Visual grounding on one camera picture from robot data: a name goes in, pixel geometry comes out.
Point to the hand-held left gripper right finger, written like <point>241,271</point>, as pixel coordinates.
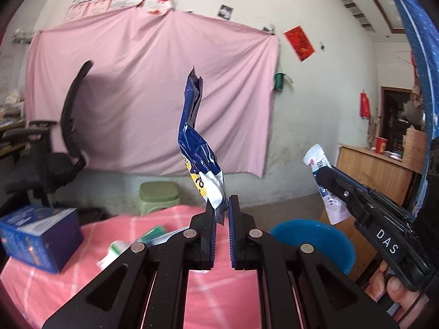
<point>234,240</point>

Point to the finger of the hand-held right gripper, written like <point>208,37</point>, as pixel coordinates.
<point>334,181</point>

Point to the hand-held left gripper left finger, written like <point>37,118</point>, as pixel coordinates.
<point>210,240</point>

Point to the white toothpaste tube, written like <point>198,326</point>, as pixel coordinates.
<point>317,157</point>

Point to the blue plastic basin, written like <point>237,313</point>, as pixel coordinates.
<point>308,233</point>

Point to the blue snack bag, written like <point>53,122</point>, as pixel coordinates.
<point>197,150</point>

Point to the person's right hand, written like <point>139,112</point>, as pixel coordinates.
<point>377,282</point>

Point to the wooden counter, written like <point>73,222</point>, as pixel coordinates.
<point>370,173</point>

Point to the green white carton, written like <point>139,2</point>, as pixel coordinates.
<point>152,234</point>

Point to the red cup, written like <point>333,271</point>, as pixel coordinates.
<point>381,145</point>

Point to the green plastic stool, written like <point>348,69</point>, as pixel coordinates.
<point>159,195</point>

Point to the red hanging bag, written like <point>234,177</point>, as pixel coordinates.
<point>364,106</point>

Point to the stack of bamboo steamers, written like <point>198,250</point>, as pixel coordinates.
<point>415,147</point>

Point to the white green tube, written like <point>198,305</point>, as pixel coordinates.
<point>115,252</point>

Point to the grey metal pan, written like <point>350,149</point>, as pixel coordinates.
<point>414,113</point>

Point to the blue dotted printed cloth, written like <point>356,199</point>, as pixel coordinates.
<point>418,41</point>

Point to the pink checkered tablecloth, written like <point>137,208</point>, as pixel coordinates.
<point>51,288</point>

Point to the blue cardboard box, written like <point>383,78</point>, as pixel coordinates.
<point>37,236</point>

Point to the black office chair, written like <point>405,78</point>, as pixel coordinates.
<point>72,109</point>

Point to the cluttered wooden desk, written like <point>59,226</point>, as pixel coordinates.
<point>12,123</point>

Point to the green wall holder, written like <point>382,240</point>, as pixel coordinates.
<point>280,81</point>

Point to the red wall poster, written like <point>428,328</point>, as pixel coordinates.
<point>300,43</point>

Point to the pink wall sheet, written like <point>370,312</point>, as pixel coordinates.
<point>137,92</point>

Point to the small wall photo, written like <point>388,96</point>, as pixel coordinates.
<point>226,12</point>

